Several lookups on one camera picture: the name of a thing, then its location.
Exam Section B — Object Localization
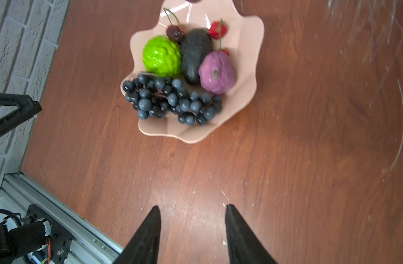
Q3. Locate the dark grape bunch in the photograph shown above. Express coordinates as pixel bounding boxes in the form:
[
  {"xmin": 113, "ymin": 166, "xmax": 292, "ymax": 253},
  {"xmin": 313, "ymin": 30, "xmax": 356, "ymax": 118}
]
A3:
[{"xmin": 122, "ymin": 73, "xmax": 222, "ymax": 126}]

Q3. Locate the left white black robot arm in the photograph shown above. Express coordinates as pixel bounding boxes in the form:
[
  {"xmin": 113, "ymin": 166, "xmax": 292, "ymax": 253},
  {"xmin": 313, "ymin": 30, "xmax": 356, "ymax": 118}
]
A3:
[{"xmin": 0, "ymin": 93, "xmax": 52, "ymax": 264}]

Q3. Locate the green bumpy fruit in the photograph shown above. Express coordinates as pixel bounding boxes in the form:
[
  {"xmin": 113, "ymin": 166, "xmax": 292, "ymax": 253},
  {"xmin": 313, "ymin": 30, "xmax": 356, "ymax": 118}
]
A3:
[{"xmin": 143, "ymin": 35, "xmax": 181, "ymax": 78}]

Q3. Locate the dark avocado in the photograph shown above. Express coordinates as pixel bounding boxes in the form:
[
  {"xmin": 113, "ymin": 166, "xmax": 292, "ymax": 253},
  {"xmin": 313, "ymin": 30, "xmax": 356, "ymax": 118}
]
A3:
[{"xmin": 181, "ymin": 29, "xmax": 213, "ymax": 85}]

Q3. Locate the red cherry pair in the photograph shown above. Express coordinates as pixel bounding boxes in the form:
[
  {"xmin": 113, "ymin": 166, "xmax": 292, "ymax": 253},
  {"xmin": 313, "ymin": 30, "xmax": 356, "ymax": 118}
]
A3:
[
  {"xmin": 163, "ymin": 7, "xmax": 186, "ymax": 45},
  {"xmin": 208, "ymin": 19, "xmax": 230, "ymax": 56}
]

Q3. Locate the aluminium mounting rail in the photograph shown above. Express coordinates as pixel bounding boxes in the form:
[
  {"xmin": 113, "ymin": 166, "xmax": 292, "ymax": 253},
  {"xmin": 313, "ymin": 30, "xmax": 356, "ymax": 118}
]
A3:
[{"xmin": 0, "ymin": 173, "xmax": 123, "ymax": 264}]

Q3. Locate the purple fig fruit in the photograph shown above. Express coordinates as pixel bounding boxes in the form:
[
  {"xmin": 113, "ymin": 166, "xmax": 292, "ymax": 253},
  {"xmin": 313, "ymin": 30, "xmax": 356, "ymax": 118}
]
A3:
[{"xmin": 198, "ymin": 51, "xmax": 237, "ymax": 95}]

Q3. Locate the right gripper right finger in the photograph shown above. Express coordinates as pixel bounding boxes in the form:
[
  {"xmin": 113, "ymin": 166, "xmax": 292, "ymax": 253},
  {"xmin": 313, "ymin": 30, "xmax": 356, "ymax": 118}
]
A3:
[{"xmin": 225, "ymin": 204, "xmax": 277, "ymax": 264}]

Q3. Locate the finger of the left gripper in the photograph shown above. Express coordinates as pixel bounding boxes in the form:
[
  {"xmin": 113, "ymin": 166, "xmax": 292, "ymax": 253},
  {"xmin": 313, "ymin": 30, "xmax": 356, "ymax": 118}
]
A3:
[{"xmin": 0, "ymin": 93, "xmax": 42, "ymax": 137}]

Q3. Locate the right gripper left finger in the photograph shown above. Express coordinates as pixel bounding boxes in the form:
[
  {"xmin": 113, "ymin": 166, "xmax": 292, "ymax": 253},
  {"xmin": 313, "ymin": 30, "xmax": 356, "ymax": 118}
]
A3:
[{"xmin": 113, "ymin": 206, "xmax": 161, "ymax": 264}]

